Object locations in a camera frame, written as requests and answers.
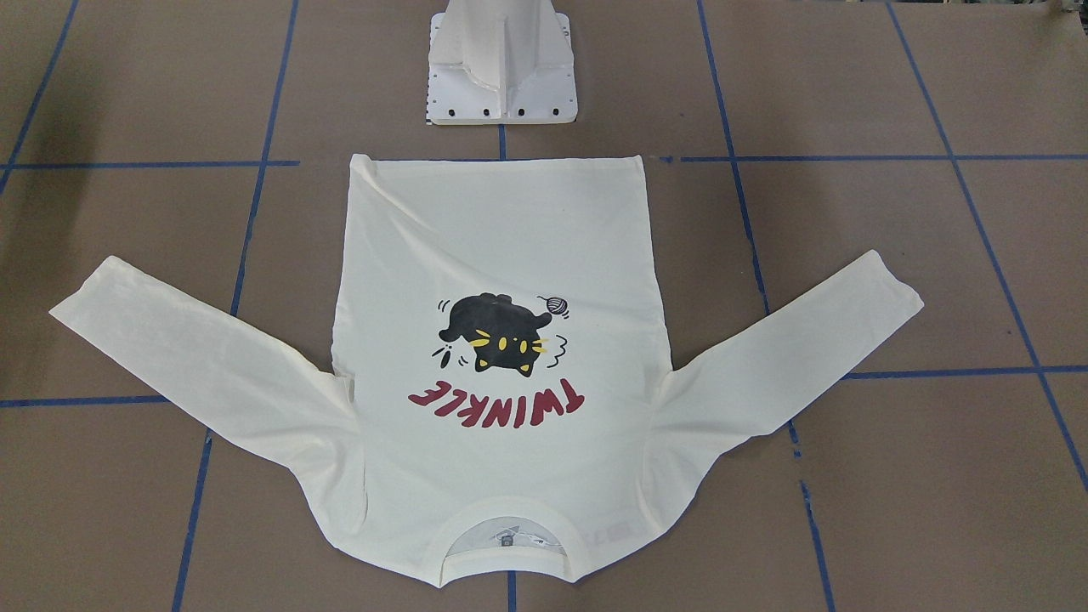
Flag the cream long-sleeve cat shirt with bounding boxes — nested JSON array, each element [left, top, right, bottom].
[[50, 155, 924, 587]]

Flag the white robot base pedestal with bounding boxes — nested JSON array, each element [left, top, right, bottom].
[[425, 1, 579, 127]]

